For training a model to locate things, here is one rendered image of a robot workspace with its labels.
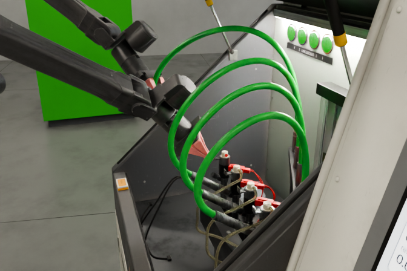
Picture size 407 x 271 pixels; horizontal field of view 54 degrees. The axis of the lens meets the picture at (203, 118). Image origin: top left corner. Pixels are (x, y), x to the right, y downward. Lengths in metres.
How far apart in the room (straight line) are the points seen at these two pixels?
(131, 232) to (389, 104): 0.69
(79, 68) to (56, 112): 3.49
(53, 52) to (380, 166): 0.58
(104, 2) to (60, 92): 0.99
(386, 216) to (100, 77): 0.57
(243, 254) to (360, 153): 0.27
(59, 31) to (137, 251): 3.29
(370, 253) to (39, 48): 0.62
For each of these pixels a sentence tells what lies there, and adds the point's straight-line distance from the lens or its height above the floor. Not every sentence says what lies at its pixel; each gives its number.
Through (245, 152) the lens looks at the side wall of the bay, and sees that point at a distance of 1.41.
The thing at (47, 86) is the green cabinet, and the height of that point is 0.44.
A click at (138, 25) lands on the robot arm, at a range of 1.07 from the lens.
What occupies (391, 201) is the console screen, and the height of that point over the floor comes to 1.29.
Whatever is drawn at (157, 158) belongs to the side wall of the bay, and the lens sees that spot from 1.31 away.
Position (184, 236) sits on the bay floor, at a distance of 1.21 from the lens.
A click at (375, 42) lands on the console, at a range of 0.64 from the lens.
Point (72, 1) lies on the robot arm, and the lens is 1.13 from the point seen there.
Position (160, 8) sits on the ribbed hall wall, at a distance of 7.29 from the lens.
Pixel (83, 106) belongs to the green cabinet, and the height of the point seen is 0.20.
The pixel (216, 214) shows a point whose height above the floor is 1.13.
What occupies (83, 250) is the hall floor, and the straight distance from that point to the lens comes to 2.56.
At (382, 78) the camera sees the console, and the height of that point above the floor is 1.42.
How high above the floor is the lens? 1.57
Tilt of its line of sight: 21 degrees down
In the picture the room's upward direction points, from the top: straight up
